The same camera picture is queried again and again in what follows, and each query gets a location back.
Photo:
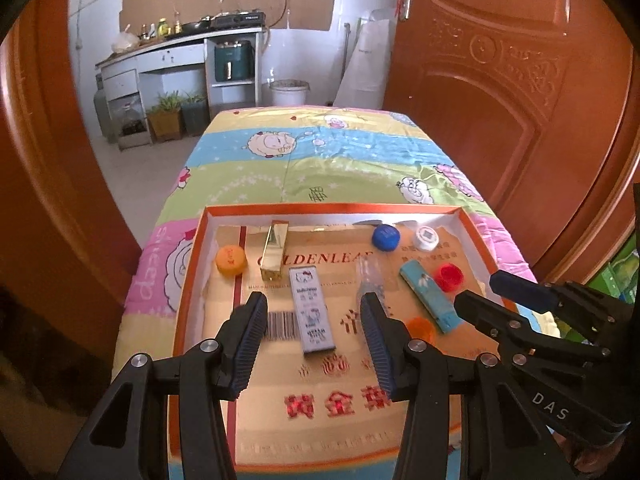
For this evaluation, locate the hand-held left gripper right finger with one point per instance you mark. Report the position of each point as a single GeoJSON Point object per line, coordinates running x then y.
{"type": "Point", "coordinates": [380, 355]}

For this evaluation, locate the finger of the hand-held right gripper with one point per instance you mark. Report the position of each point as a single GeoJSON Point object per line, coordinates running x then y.
{"type": "Point", "coordinates": [480, 310]}
{"type": "Point", "coordinates": [525, 292]}

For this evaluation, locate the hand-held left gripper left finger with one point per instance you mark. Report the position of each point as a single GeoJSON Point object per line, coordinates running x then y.
{"type": "Point", "coordinates": [247, 350]}

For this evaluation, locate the red translucent bottle cap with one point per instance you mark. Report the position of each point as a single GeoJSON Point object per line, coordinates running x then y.
{"type": "Point", "coordinates": [448, 277]}

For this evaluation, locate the orange translucent bottle cap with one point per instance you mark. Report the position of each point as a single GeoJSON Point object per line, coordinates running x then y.
{"type": "Point", "coordinates": [422, 327]}

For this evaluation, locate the teal floral lighter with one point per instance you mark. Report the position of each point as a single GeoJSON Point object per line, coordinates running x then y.
{"type": "Point", "coordinates": [430, 300]}

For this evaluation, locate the shallow cardboard box lid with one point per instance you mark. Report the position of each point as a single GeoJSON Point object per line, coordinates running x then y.
{"type": "Point", "coordinates": [270, 410]}

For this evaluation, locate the clear glitter lighter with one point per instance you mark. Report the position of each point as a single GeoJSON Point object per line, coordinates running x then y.
{"type": "Point", "coordinates": [372, 280]}

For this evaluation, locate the white Hello Kitty box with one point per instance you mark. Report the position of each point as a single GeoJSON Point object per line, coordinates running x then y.
{"type": "Point", "coordinates": [312, 310]}

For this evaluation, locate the white bottle cap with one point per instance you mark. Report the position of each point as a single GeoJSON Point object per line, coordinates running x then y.
{"type": "Point", "coordinates": [425, 238]}

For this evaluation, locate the orange opaque bottle cap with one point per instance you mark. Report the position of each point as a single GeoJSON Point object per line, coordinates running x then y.
{"type": "Point", "coordinates": [231, 259]}

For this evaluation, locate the gold rectangular lighter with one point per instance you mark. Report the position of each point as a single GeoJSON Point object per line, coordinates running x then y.
{"type": "Point", "coordinates": [274, 255]}

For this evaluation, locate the blue bottle cap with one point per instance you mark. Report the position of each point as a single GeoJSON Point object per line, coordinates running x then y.
{"type": "Point", "coordinates": [385, 236]}

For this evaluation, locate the carved wooden door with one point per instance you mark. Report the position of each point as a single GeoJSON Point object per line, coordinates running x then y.
{"type": "Point", "coordinates": [500, 135]}

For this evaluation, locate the printed cartoon blanket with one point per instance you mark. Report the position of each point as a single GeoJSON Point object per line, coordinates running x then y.
{"type": "Point", "coordinates": [350, 160]}

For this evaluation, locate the potted plant dark planter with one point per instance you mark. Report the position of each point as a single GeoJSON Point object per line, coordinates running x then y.
{"type": "Point", "coordinates": [194, 117]}

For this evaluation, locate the potted plant brown planter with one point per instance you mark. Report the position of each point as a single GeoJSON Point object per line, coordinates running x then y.
{"type": "Point", "coordinates": [164, 122]}

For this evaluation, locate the white plastic bucket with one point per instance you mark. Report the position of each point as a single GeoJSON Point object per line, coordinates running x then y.
{"type": "Point", "coordinates": [289, 94]}

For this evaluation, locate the white leaning plastic sheet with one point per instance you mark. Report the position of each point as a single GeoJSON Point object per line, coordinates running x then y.
{"type": "Point", "coordinates": [365, 60]}

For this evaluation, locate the grey gas cylinder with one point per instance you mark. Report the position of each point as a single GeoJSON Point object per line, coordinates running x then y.
{"type": "Point", "coordinates": [103, 110]}

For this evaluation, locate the green air fryer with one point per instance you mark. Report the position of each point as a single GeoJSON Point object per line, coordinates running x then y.
{"type": "Point", "coordinates": [232, 61]}

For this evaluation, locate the white kitchen counter cabinet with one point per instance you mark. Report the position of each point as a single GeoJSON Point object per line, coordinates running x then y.
{"type": "Point", "coordinates": [170, 57]}

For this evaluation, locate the black frying pan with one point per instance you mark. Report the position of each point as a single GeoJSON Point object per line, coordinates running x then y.
{"type": "Point", "coordinates": [195, 26]}

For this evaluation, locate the black gas stove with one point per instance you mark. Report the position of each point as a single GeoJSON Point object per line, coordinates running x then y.
{"type": "Point", "coordinates": [239, 20]}

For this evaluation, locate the white plastic bag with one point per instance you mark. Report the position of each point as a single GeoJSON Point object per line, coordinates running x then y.
{"type": "Point", "coordinates": [124, 42]}

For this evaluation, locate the yellow oil bottle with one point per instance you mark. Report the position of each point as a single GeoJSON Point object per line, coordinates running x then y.
{"type": "Point", "coordinates": [161, 28]}

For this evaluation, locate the slim tall bottle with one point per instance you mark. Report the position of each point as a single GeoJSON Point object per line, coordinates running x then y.
{"type": "Point", "coordinates": [176, 24]}

